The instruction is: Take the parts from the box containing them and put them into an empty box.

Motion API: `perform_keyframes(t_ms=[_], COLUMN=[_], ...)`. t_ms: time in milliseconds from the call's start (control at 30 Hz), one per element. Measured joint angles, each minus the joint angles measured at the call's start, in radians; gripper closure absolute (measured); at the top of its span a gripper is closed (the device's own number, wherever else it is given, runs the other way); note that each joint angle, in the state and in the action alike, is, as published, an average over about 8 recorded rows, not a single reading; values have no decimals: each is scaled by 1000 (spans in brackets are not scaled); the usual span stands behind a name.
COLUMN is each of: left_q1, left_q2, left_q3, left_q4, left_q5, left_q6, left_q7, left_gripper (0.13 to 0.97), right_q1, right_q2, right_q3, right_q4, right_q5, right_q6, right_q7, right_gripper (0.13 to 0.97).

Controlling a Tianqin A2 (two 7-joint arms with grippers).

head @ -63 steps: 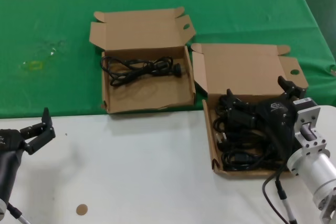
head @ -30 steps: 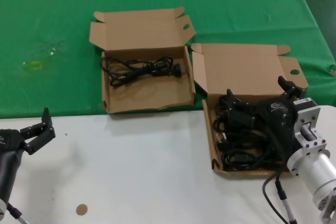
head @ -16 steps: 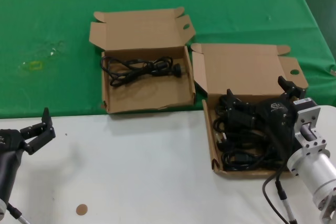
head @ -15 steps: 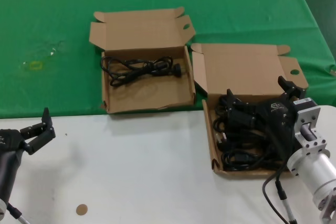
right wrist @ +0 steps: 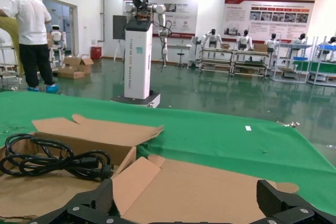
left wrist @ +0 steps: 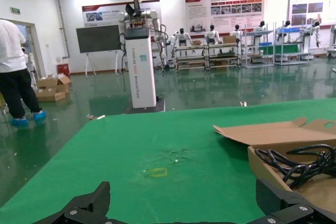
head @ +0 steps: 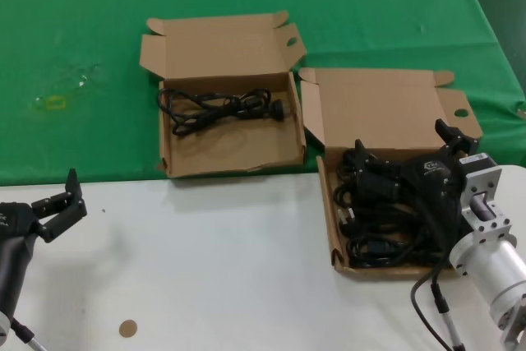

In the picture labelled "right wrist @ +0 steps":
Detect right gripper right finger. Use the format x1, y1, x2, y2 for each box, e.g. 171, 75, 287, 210
251, 179, 336, 224

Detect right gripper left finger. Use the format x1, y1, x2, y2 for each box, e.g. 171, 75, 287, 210
26, 178, 127, 224

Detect black power cable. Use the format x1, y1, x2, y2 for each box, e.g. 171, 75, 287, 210
0, 133, 115, 182

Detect open brown cardboard box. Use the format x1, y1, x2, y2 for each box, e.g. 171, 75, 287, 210
111, 154, 300, 224

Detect flat cardboard floor box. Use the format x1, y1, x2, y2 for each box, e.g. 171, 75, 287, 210
57, 66, 86, 79

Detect open cardboard floor box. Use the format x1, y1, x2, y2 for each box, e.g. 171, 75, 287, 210
62, 54, 95, 74

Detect metal corner cloth clip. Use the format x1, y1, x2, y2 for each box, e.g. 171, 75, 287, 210
277, 120, 302, 130

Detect green table cloth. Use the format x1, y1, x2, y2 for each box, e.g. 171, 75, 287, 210
0, 91, 336, 217

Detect workbench with blue bins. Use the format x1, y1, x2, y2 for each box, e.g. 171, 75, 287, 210
271, 41, 311, 83

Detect workbench with green skirt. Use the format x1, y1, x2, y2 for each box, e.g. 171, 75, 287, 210
308, 42, 336, 88

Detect small white standing humanoid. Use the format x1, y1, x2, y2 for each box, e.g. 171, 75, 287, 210
49, 24, 68, 66

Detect black round stool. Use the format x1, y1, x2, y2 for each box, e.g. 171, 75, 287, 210
175, 52, 186, 68

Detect black panel on stand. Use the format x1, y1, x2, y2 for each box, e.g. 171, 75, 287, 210
112, 15, 129, 62

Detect white desk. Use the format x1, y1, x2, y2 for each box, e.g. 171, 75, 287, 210
167, 42, 194, 69

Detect yellow fabric sheet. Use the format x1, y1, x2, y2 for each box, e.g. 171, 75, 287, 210
0, 15, 21, 83

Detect man in white T-shirt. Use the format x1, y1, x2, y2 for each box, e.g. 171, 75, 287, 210
0, 0, 57, 93

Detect white frame workbench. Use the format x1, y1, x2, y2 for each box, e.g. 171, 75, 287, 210
232, 49, 271, 78
198, 47, 235, 74

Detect glass door with frame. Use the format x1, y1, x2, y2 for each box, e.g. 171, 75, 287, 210
41, 0, 79, 63

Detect wide red-framed wall board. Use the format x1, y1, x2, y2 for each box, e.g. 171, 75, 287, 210
223, 0, 316, 43

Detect vertical white wall pipe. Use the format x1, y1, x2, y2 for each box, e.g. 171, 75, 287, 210
100, 0, 106, 43

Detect small red-framed wall board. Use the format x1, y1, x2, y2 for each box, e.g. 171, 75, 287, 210
122, 0, 199, 38

